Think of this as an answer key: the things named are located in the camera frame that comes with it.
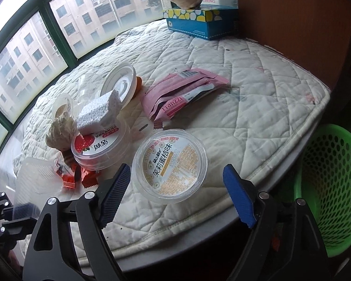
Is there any green plastic basket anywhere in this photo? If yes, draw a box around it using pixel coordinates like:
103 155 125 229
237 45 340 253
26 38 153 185
294 124 351 258

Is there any strawberry label yogurt cup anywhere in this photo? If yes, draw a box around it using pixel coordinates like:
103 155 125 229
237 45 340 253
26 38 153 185
71 117 131 171

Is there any white plastic cup lid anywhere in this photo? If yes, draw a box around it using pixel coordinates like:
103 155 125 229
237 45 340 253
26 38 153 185
100 63 137 108

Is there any small clear pudding cup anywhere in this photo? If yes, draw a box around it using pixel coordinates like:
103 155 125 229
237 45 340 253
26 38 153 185
52 93 74 119

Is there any beige paper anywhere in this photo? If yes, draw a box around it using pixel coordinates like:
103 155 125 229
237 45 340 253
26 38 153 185
45 112 77 152

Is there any orange label yogurt cup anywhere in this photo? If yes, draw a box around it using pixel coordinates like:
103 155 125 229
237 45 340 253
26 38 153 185
131 129 208 204

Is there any orange chocolate wafer wrapper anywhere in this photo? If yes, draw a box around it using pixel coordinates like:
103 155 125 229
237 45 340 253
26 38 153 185
55 150 77 189

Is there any pink Franzzi snack wrapper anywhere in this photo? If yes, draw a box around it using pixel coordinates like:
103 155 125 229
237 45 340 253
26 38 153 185
141 68 229 129

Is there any white styrofoam block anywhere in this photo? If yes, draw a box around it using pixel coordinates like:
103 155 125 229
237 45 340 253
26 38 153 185
77 90 122 135

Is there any blue yellow tissue box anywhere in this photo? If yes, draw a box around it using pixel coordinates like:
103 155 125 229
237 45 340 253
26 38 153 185
163 6 238 40

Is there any clear plastic tray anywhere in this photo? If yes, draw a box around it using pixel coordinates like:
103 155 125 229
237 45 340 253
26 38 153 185
14 157 62 215

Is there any white quilted mattress pad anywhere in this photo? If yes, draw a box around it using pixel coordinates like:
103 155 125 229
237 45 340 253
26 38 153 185
13 20 330 258

